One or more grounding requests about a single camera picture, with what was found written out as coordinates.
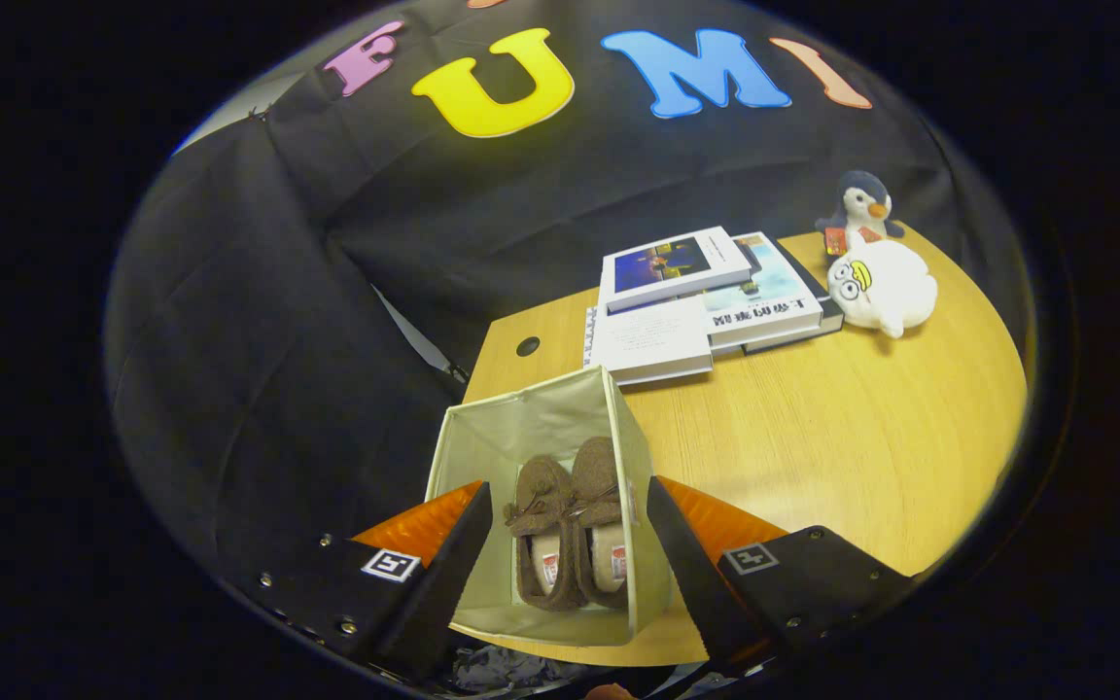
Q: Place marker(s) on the black cover book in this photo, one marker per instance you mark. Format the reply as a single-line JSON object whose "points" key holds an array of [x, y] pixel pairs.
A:
{"points": [[818, 326]]}

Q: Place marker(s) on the white seal plush toy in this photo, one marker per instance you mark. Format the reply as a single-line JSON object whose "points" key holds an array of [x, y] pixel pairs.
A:
{"points": [[886, 292]]}

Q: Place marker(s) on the grey penguin plush toy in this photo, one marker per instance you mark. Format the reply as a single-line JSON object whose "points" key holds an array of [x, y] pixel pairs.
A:
{"points": [[861, 209]]}

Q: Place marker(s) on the small book with blue picture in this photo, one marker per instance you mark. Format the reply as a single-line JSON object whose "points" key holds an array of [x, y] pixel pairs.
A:
{"points": [[677, 267]]}

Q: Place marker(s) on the brown fuzzy slipper shoe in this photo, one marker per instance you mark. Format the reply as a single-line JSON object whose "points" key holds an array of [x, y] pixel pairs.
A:
{"points": [[599, 467], [541, 486]]}

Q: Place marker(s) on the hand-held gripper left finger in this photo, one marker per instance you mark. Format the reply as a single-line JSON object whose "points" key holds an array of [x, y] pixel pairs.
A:
{"points": [[443, 583]]}

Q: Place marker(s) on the black backdrop cloth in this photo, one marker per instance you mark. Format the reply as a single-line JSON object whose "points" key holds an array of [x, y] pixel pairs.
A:
{"points": [[327, 321]]}

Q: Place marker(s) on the white cover book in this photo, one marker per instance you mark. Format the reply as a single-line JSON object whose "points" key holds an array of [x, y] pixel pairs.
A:
{"points": [[652, 345]]}

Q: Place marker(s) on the beige fabric storage box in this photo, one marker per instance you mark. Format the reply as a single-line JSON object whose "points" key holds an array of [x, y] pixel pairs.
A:
{"points": [[521, 428]]}

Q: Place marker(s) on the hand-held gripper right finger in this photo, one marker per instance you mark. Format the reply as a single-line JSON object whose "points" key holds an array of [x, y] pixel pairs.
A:
{"points": [[691, 583]]}

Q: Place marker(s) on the light blue cover book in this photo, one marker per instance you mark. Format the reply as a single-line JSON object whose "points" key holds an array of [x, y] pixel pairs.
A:
{"points": [[774, 301]]}

